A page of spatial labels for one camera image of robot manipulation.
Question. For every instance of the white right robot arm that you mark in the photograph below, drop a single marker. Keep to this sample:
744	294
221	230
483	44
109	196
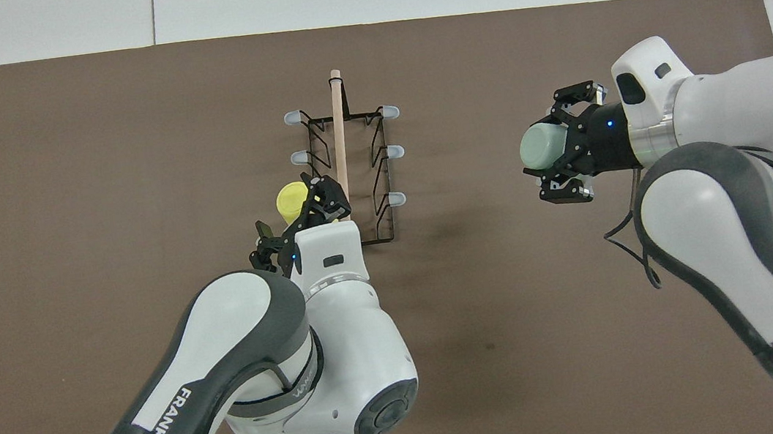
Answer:
754	150

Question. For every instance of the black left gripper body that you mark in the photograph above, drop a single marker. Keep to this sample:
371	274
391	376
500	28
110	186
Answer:
290	258

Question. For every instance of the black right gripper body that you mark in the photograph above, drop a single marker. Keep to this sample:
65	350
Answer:
605	138

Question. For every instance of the pale green plastic cup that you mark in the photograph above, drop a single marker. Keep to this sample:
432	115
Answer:
543	144

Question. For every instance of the yellow plastic cup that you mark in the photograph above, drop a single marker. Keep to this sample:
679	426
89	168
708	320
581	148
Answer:
292	200

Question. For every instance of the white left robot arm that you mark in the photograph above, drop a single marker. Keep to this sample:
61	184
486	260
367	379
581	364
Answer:
255	351

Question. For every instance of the brown table mat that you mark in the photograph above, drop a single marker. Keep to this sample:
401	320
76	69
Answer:
61	212

